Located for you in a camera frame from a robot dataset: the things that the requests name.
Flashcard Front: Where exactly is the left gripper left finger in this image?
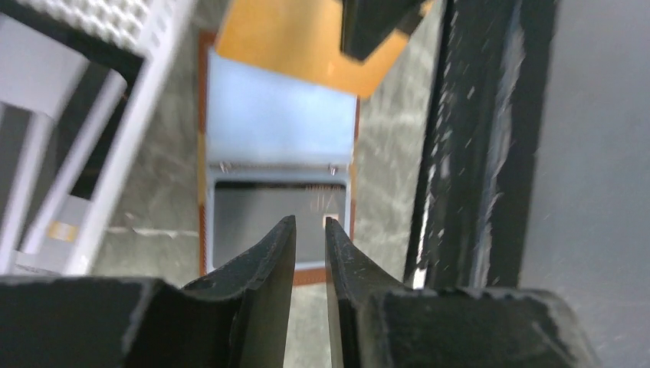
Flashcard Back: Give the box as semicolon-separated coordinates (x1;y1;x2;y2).
1;216;297;367

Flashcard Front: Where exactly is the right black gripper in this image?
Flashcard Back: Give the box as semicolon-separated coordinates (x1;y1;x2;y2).
340;0;425;61

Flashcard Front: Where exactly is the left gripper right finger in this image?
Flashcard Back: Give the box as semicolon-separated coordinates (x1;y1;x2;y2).
324;218;599;367

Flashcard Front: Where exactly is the gold credit card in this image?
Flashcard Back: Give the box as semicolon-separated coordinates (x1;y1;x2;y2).
215;0;433;98

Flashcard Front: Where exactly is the black credit card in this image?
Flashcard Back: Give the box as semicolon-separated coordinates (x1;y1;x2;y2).
211;181;347;269

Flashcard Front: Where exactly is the brown leather card holder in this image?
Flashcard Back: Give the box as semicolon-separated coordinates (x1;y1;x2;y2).
198;31;359;285

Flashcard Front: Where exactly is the white plastic basket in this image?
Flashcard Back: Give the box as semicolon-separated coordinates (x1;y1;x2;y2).
1;1;195;276

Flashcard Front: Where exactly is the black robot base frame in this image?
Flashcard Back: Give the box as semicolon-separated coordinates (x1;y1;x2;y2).
403;1;559;288

